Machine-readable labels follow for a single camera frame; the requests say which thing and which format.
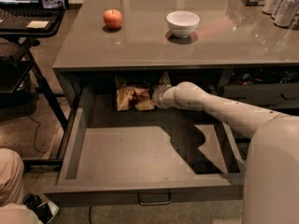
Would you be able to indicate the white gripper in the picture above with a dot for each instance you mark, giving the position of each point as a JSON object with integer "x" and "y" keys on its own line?
{"x": 159, "y": 96}

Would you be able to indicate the brown chip bag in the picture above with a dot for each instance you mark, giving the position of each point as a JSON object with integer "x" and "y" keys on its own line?
{"x": 131, "y": 93}

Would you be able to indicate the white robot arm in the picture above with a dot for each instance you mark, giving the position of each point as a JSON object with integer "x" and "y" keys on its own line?
{"x": 271, "y": 185}

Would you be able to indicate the open grey top drawer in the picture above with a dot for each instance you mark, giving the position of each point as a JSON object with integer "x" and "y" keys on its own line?
{"x": 112, "y": 156}

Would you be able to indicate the grey right top drawer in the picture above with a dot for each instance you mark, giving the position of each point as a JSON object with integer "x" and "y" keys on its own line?
{"x": 274, "y": 96}

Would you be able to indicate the white ceramic bowl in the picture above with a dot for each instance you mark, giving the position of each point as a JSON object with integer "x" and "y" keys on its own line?
{"x": 182, "y": 23}

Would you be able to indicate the red apple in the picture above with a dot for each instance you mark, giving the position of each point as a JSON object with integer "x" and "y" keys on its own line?
{"x": 112, "y": 19}

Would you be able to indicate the black laptop stand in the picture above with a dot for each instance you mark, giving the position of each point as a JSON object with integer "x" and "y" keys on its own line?
{"x": 22, "y": 61}

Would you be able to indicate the yellow sticky note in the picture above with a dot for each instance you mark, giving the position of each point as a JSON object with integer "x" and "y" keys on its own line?
{"x": 37, "y": 24}

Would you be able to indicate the smartphone with lit screen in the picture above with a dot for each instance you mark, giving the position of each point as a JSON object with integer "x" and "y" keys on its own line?
{"x": 54, "y": 4}

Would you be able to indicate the black and white shoe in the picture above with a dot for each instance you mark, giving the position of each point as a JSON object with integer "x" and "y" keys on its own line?
{"x": 45, "y": 211}

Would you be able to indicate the black laptop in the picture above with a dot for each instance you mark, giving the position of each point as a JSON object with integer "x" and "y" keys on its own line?
{"x": 15, "y": 15}

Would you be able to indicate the white can middle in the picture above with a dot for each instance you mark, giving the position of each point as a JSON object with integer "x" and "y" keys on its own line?
{"x": 280, "y": 2}

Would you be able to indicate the person's knee beige trousers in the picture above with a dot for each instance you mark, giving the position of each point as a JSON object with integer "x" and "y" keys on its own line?
{"x": 12, "y": 210}

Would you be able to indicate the white can right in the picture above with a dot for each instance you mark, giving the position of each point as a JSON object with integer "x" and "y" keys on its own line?
{"x": 286, "y": 13}

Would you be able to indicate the metal drawer handle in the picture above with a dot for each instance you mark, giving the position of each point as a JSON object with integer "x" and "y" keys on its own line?
{"x": 152, "y": 199}

